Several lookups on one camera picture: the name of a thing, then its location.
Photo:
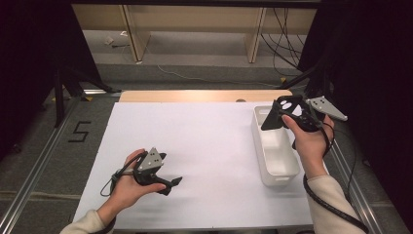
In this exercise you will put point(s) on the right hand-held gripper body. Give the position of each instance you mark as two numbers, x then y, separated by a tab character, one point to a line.
326	106

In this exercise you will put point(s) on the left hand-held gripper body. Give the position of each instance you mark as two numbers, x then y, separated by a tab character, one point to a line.
151	161

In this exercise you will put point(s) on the black phone case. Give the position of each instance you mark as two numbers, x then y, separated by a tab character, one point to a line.
276	118

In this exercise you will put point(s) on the white plastic bin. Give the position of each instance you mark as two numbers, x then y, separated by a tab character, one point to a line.
276	152

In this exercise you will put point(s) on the person's right hand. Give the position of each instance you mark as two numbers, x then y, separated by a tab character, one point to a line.
310	146

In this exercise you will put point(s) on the person's left hand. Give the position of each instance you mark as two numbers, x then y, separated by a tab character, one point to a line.
126	191

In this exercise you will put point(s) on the black metal stand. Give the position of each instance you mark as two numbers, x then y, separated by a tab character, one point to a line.
321	81
59	97

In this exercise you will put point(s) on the yellow tape piece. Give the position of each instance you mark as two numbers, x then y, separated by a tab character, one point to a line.
87	98
283	79

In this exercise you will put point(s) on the white table sheet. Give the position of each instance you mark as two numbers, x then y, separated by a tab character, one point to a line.
201	146

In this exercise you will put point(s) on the black curtain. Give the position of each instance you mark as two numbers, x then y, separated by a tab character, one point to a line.
26	48
373	65

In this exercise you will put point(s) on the white plug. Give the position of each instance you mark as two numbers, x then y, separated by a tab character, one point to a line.
108	40

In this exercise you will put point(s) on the light wooden shelf unit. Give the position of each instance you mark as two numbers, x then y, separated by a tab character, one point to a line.
195	19

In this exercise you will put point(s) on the aluminium floor rail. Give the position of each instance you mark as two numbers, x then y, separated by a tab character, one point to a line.
32	185
360	195

